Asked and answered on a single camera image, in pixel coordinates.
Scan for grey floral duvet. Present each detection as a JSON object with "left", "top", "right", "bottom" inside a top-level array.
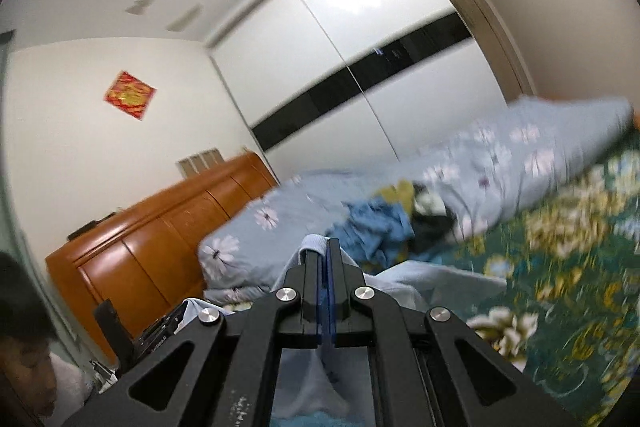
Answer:
[{"left": 198, "top": 98, "right": 634, "bottom": 305}]

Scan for picture frames on headboard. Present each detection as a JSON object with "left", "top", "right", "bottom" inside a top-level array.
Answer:
[{"left": 177, "top": 148, "right": 224, "bottom": 179}]

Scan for white wardrobe with black stripe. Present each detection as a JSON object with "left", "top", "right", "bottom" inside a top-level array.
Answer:
[{"left": 212, "top": 0, "right": 533, "bottom": 179}]

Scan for light blue t-shirt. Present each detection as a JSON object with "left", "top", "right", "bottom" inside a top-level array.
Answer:
[{"left": 179, "top": 234, "right": 508, "bottom": 427}]

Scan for yellow and black garment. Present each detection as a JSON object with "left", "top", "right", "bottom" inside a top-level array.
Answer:
[{"left": 375, "top": 179, "right": 457, "bottom": 254}]

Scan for person's head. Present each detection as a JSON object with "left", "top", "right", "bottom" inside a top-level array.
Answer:
[{"left": 1, "top": 253, "right": 58, "bottom": 426}]

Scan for red paper wall decoration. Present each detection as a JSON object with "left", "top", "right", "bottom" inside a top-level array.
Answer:
[{"left": 104, "top": 72, "right": 156, "bottom": 120}]

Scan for pink folded blanket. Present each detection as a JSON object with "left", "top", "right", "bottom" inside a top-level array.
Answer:
[{"left": 40, "top": 353, "right": 96, "bottom": 427}]

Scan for blue crumpled garment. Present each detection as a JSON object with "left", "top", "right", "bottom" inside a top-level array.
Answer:
[{"left": 326, "top": 197, "right": 414, "bottom": 270}]

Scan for orange wooden headboard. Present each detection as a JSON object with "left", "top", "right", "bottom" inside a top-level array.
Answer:
[{"left": 46, "top": 153, "right": 278, "bottom": 364}]

